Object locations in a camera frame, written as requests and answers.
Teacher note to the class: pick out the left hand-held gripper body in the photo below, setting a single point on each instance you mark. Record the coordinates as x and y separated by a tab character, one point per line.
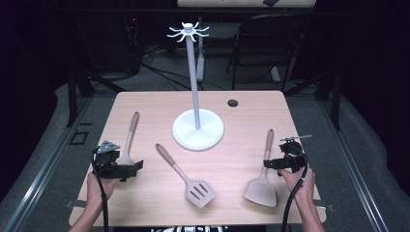
108	164

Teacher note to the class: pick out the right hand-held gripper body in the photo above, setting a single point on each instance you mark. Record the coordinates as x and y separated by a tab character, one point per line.
293	158

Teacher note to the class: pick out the beige solid spatula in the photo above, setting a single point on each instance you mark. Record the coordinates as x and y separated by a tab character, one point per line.
261	191

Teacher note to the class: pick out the beige skimmer spoon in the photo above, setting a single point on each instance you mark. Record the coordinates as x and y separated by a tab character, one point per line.
131	132

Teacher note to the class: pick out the beige slotted spatula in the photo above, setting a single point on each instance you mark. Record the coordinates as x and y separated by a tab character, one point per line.
199	193

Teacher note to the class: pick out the white utensil rack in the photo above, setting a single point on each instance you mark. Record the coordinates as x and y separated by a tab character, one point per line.
197	132

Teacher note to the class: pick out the person's left hand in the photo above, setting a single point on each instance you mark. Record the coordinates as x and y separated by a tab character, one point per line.
98	190

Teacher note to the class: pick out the person's right hand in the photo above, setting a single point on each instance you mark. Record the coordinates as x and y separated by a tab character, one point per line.
304	188

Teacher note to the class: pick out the black metal stand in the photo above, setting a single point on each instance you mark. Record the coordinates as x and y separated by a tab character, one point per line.
72	96
336	103

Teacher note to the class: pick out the black and white striped clothing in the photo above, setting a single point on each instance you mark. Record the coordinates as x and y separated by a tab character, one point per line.
190	229

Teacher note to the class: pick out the white furniture leg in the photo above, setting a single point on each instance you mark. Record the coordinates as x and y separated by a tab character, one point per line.
275	74

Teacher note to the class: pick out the black folding chair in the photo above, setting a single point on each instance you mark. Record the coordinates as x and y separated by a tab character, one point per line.
257	56

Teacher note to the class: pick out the dark equipment with red light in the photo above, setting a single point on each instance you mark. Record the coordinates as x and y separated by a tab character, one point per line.
133	20

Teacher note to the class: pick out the dark object on background table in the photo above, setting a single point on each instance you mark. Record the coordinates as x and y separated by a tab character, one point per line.
270	2

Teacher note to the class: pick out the grey metal table bracket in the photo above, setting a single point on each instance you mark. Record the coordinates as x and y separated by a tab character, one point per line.
327	208
75	204

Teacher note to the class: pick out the aluminium floor rail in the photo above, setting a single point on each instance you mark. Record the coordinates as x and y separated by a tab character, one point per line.
354	174
42	174

